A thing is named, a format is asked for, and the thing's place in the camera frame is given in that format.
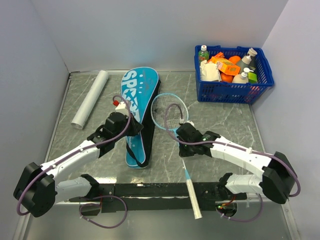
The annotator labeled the aluminium frame rail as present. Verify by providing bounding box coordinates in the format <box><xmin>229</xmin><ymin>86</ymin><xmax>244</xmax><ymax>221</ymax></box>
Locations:
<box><xmin>23</xmin><ymin>181</ymin><xmax>290</xmax><ymax>206</ymax></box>

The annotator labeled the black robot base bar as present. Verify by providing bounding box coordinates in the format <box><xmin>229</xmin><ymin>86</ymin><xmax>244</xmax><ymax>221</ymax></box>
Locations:
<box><xmin>69</xmin><ymin>182</ymin><xmax>247</xmax><ymax>213</ymax></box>

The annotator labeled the blue plastic shopping basket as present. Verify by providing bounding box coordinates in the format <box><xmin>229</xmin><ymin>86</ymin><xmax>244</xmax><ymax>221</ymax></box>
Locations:
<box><xmin>194</xmin><ymin>45</ymin><xmax>275</xmax><ymax>105</ymax></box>

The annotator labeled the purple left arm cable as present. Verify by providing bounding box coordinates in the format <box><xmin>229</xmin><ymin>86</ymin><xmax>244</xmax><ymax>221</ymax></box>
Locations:
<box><xmin>16</xmin><ymin>94</ymin><xmax>132</xmax><ymax>216</ymax></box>

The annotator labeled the orange fruit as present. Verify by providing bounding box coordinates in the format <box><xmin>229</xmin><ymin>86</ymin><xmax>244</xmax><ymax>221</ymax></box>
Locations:
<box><xmin>228</xmin><ymin>55</ymin><xmax>242</xmax><ymax>65</ymax></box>
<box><xmin>220</xmin><ymin>72</ymin><xmax>234</xmax><ymax>83</ymax></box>

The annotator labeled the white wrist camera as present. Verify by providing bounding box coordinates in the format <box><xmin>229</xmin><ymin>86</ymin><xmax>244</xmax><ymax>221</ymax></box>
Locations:
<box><xmin>179</xmin><ymin>119</ymin><xmax>195</xmax><ymax>127</ymax></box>
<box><xmin>113</xmin><ymin>100</ymin><xmax>130</xmax><ymax>117</ymax></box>

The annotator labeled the orange fruit front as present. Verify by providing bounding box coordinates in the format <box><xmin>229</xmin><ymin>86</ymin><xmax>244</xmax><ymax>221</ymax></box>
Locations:
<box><xmin>220</xmin><ymin>72</ymin><xmax>234</xmax><ymax>83</ymax></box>

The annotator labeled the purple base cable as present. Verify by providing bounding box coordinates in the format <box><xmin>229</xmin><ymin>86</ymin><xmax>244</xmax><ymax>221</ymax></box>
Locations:
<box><xmin>78</xmin><ymin>194</ymin><xmax>128</xmax><ymax>229</ymax></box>
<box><xmin>216</xmin><ymin>193</ymin><xmax>264</xmax><ymax>222</ymax></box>

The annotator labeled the orange snack box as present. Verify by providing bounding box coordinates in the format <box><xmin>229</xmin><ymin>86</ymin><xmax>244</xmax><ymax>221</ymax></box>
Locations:
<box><xmin>208</xmin><ymin>56</ymin><xmax>241</xmax><ymax>76</ymax></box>

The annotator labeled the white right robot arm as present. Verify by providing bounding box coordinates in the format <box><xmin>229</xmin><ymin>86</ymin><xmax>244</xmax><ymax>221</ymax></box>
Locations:
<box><xmin>175</xmin><ymin>123</ymin><xmax>298</xmax><ymax>204</ymax></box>

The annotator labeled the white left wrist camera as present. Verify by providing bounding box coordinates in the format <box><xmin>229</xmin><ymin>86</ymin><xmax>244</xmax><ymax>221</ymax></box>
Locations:
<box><xmin>113</xmin><ymin>100</ymin><xmax>130</xmax><ymax>117</ymax></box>

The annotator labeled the cream paper bag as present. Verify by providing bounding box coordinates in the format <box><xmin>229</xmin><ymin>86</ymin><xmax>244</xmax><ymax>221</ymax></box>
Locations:
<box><xmin>199</xmin><ymin>60</ymin><xmax>221</xmax><ymax>82</ymax></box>

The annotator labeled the white shuttlecock tube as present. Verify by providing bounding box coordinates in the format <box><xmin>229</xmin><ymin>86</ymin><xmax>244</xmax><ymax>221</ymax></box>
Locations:
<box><xmin>71</xmin><ymin>70</ymin><xmax>109</xmax><ymax>130</ymax></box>

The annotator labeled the small orange packet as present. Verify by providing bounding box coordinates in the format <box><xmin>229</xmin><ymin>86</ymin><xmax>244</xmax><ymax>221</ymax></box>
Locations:
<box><xmin>214</xmin><ymin>52</ymin><xmax>225</xmax><ymax>58</ymax></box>

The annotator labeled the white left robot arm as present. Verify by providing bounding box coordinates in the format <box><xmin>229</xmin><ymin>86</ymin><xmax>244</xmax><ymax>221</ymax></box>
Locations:
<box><xmin>13</xmin><ymin>112</ymin><xmax>144</xmax><ymax>218</ymax></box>

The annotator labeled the orange fruit back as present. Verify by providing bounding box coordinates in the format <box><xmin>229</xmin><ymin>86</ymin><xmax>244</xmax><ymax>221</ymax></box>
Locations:
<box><xmin>228</xmin><ymin>55</ymin><xmax>242</xmax><ymax>65</ymax></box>

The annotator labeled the green carton box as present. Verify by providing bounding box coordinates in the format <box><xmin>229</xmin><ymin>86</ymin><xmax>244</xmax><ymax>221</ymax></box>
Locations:
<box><xmin>248</xmin><ymin>71</ymin><xmax>258</xmax><ymax>84</ymax></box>

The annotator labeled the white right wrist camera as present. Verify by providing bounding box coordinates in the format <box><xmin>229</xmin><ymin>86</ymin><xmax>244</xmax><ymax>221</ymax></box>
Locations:
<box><xmin>179</xmin><ymin>119</ymin><xmax>195</xmax><ymax>127</ymax></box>

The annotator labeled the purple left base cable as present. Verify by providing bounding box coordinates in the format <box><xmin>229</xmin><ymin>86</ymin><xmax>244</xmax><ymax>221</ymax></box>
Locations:
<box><xmin>78</xmin><ymin>194</ymin><xmax>128</xmax><ymax>229</ymax></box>

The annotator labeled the cream pump lotion bottle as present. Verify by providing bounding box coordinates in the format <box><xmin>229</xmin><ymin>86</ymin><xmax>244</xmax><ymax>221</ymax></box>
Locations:
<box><xmin>232</xmin><ymin>67</ymin><xmax>251</xmax><ymax>84</ymax></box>

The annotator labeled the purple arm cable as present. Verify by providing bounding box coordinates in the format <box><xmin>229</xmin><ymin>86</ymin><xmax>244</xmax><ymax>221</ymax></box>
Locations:
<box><xmin>163</xmin><ymin>103</ymin><xmax>301</xmax><ymax>198</ymax></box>
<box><xmin>16</xmin><ymin>94</ymin><xmax>132</xmax><ymax>216</ymax></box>

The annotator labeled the blue sport racket bag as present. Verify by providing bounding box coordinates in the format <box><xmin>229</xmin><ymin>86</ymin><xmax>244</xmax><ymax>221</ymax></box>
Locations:
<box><xmin>120</xmin><ymin>66</ymin><xmax>161</xmax><ymax>169</ymax></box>

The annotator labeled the green drink bottle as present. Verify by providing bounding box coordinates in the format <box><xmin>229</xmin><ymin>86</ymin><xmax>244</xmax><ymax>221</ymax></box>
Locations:
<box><xmin>198</xmin><ymin>45</ymin><xmax>210</xmax><ymax>63</ymax></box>

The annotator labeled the grey pump bottle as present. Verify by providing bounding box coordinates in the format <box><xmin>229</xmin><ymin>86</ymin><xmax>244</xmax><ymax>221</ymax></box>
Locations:
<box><xmin>236</xmin><ymin>47</ymin><xmax>258</xmax><ymax>74</ymax></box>

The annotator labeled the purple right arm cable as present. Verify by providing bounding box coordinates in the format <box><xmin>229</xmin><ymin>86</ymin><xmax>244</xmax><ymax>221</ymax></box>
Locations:
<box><xmin>163</xmin><ymin>103</ymin><xmax>301</xmax><ymax>198</ymax></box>

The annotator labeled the blue badminton racket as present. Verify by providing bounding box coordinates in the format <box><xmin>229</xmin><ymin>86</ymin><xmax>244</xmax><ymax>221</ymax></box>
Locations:
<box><xmin>151</xmin><ymin>93</ymin><xmax>203</xmax><ymax>220</ymax></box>

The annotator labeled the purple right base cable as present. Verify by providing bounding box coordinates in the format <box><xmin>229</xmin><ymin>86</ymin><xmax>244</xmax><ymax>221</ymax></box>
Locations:
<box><xmin>216</xmin><ymin>193</ymin><xmax>264</xmax><ymax>222</ymax></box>

